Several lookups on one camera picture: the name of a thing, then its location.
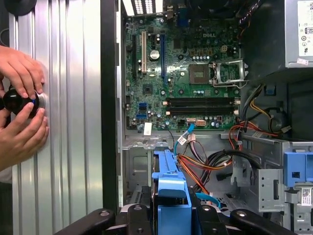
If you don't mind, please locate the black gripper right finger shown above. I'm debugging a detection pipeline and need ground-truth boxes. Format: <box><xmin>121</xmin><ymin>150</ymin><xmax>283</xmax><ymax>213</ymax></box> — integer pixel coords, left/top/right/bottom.
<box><xmin>195</xmin><ymin>204</ymin><xmax>291</xmax><ymax>235</ymax></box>

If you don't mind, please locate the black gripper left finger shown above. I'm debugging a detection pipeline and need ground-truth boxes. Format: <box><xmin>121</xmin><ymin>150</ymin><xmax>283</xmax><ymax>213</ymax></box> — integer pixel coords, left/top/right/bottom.
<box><xmin>53</xmin><ymin>204</ymin><xmax>154</xmax><ymax>235</ymax></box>

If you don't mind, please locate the hard disk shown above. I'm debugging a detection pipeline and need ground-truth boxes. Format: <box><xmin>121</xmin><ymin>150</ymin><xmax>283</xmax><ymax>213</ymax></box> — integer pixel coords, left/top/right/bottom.
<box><xmin>150</xmin><ymin>143</ymin><xmax>202</xmax><ymax>235</ymax></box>

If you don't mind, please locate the round black tool blue ring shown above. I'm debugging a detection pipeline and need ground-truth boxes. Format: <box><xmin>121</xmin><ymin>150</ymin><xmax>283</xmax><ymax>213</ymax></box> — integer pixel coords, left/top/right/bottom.
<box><xmin>1</xmin><ymin>87</ymin><xmax>47</xmax><ymax>120</ymax></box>

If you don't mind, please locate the metal disk bay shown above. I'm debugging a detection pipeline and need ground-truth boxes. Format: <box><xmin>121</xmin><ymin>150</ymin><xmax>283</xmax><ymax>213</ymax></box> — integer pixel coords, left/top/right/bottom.
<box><xmin>122</xmin><ymin>138</ymin><xmax>172</xmax><ymax>209</ymax></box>

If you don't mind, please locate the person's right hand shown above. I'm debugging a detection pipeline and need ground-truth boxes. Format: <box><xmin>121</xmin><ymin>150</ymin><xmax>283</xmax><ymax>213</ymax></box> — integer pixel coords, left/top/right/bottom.
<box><xmin>0</xmin><ymin>102</ymin><xmax>51</xmax><ymax>172</ymax></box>

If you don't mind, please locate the person's left hand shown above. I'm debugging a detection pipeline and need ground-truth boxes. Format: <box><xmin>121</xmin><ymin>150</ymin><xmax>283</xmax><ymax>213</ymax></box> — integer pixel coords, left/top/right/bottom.
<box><xmin>0</xmin><ymin>45</ymin><xmax>46</xmax><ymax>99</ymax></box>

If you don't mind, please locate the metal drive cage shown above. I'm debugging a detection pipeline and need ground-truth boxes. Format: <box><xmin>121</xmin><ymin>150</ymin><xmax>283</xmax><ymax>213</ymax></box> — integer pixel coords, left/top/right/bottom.
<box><xmin>242</xmin><ymin>136</ymin><xmax>313</xmax><ymax>235</ymax></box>

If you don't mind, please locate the blue drive cage latch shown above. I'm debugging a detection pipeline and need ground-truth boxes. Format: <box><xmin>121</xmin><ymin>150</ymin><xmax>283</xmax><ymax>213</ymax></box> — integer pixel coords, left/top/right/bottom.
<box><xmin>283</xmin><ymin>151</ymin><xmax>313</xmax><ymax>188</ymax></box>

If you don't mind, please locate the black RAM slot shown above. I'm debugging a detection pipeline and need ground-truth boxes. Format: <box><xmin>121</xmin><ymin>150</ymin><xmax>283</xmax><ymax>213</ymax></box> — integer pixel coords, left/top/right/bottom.
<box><xmin>165</xmin><ymin>107</ymin><xmax>236</xmax><ymax>113</ymax></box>
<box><xmin>165</xmin><ymin>97</ymin><xmax>236</xmax><ymax>102</ymax></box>
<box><xmin>165</xmin><ymin>101</ymin><xmax>236</xmax><ymax>107</ymax></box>
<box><xmin>165</xmin><ymin>112</ymin><xmax>236</xmax><ymax>118</ymax></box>

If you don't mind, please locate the black open PC case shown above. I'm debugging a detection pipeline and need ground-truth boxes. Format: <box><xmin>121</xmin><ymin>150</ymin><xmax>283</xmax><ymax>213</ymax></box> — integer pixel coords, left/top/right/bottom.
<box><xmin>100</xmin><ymin>0</ymin><xmax>313</xmax><ymax>235</ymax></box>

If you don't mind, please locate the metal locking lever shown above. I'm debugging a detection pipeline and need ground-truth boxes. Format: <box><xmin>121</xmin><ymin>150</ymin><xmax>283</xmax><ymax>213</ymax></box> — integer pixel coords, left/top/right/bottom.
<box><xmin>211</xmin><ymin>61</ymin><xmax>248</xmax><ymax>88</ymax></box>

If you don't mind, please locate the green motherboard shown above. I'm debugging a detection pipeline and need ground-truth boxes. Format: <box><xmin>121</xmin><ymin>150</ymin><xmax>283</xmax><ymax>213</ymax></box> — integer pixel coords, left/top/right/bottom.
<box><xmin>123</xmin><ymin>4</ymin><xmax>243</xmax><ymax>132</ymax></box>

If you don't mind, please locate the CPU socket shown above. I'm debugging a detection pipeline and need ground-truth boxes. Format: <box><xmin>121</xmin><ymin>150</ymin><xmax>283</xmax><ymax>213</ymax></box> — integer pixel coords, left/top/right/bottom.
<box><xmin>188</xmin><ymin>64</ymin><xmax>216</xmax><ymax>85</ymax></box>

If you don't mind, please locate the metal socket cover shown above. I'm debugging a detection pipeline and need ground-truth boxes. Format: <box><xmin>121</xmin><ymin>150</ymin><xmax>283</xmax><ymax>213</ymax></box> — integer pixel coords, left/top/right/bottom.
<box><xmin>215</xmin><ymin>59</ymin><xmax>246</xmax><ymax>86</ymax></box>

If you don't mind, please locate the blue expansion slot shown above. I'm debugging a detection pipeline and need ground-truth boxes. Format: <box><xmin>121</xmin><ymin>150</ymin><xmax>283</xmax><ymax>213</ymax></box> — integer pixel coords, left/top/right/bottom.
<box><xmin>160</xmin><ymin>33</ymin><xmax>169</xmax><ymax>85</ymax></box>

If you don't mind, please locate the long black expansion slot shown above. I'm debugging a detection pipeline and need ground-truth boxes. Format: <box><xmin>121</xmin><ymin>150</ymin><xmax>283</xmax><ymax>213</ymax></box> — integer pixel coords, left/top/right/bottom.
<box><xmin>131</xmin><ymin>34</ymin><xmax>137</xmax><ymax>79</ymax></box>

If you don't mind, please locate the white expansion slot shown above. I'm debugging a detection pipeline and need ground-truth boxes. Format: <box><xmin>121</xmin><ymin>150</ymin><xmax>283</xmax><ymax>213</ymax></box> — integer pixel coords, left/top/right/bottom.
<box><xmin>141</xmin><ymin>30</ymin><xmax>148</xmax><ymax>74</ymax></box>

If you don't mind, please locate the grey power supply unit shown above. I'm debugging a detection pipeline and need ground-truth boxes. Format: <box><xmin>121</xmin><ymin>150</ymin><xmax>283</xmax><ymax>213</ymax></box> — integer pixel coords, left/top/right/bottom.
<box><xmin>241</xmin><ymin>0</ymin><xmax>313</xmax><ymax>81</ymax></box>

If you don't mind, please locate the black round object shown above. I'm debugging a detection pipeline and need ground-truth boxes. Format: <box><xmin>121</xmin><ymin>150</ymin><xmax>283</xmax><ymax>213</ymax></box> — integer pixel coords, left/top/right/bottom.
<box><xmin>4</xmin><ymin>0</ymin><xmax>37</xmax><ymax>16</ymax></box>

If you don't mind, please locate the black loose wire connector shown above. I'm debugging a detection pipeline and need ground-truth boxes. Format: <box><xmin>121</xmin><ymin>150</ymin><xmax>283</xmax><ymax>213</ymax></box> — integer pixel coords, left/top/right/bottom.
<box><xmin>216</xmin><ymin>172</ymin><xmax>233</xmax><ymax>182</ymax></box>

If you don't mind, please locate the orange red power wire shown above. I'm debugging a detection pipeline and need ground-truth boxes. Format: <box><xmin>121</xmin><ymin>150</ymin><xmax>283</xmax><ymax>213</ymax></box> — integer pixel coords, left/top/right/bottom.
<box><xmin>176</xmin><ymin>151</ymin><xmax>234</xmax><ymax>196</ymax></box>

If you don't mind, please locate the thick black cable bundle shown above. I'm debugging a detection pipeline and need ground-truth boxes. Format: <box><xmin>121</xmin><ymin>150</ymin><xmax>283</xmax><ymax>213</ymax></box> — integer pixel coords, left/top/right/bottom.
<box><xmin>205</xmin><ymin>148</ymin><xmax>264</xmax><ymax>172</ymax></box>

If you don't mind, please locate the white connector with thin wires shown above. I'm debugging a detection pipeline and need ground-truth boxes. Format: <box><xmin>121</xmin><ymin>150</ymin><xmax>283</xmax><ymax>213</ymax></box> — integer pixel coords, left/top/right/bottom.
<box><xmin>168</xmin><ymin>129</ymin><xmax>208</xmax><ymax>160</ymax></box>

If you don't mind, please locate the light blue data wire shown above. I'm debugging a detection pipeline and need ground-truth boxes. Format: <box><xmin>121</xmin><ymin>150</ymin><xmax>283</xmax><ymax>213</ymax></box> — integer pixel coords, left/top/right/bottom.
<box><xmin>172</xmin><ymin>122</ymin><xmax>222</xmax><ymax>211</ymax></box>

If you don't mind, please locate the red orange wire loop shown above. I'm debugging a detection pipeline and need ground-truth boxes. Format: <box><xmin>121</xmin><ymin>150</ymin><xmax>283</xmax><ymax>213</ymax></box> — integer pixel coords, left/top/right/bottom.
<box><xmin>228</xmin><ymin>121</ymin><xmax>281</xmax><ymax>150</ymax></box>

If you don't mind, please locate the yellow black wire bundle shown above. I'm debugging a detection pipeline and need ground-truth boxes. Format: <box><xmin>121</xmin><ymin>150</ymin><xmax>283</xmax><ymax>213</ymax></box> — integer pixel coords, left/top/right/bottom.
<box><xmin>241</xmin><ymin>84</ymin><xmax>291</xmax><ymax>134</ymax></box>

